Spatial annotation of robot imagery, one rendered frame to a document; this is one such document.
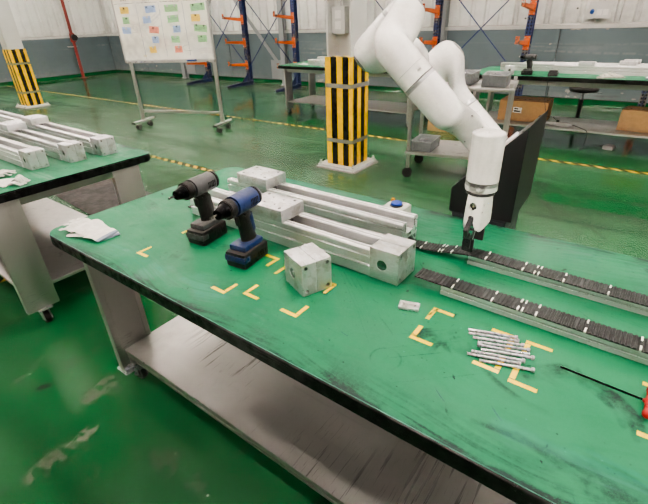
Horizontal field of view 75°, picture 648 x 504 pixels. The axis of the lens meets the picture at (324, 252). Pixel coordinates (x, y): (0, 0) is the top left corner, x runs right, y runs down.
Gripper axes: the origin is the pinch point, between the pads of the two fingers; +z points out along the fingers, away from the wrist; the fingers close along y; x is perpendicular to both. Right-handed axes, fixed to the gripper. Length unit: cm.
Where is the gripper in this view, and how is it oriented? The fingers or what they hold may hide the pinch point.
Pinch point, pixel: (472, 241)
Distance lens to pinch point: 130.2
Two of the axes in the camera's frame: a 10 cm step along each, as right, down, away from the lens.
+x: -8.0, -2.7, 5.4
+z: 0.4, 8.8, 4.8
